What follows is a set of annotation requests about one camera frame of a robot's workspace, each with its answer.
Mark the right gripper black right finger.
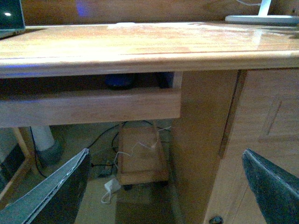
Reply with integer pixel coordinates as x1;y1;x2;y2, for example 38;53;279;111
242;148;299;224

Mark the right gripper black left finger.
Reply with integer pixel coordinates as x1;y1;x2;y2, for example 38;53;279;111
0;148;91;224

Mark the dark grey logi mouse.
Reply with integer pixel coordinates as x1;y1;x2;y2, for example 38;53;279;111
104;73;136;90

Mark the white power adapter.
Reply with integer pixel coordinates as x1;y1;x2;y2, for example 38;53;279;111
104;178;121;194

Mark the white pipe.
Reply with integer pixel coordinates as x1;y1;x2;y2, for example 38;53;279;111
31;126;55;151

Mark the wooden desk cabinet door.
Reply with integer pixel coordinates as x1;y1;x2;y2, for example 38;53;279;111
204;69;299;224

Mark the wooden rolling cart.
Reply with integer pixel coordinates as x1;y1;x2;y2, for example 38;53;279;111
114;122;170;191

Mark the wooden keyboard tray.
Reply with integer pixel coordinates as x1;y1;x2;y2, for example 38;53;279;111
0;88;181;128

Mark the silver laptop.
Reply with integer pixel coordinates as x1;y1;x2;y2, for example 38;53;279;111
0;0;25;39

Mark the black cable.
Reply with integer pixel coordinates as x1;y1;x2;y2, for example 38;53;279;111
30;120;127;178

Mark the white cable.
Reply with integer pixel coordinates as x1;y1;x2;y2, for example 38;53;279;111
114;126;171;168

